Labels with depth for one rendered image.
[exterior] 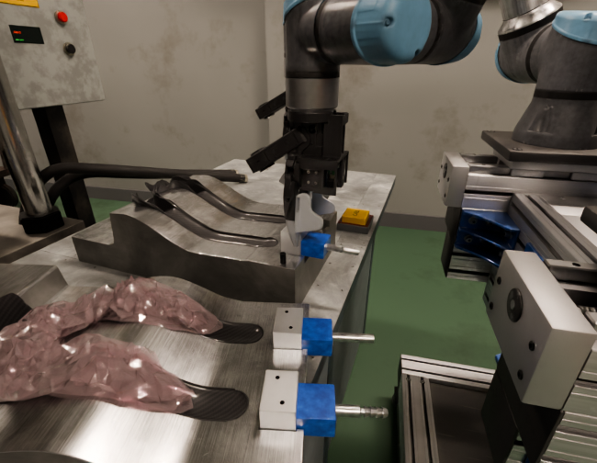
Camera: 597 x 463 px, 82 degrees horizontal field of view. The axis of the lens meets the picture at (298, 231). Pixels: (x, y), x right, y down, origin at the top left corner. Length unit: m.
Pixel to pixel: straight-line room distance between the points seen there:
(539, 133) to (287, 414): 0.68
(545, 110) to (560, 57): 0.09
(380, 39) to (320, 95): 0.13
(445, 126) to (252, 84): 1.42
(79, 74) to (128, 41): 1.95
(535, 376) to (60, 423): 0.42
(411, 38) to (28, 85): 1.04
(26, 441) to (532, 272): 0.49
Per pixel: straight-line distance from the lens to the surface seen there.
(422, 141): 2.68
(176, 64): 3.05
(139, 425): 0.40
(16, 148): 1.07
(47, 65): 1.28
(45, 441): 0.40
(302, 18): 0.49
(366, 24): 0.41
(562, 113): 0.83
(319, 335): 0.46
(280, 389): 0.39
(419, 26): 0.43
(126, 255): 0.76
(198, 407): 0.43
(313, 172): 0.52
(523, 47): 0.94
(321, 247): 0.57
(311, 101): 0.49
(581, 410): 0.42
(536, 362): 0.38
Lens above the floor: 1.18
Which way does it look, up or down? 26 degrees down
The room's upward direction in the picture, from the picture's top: straight up
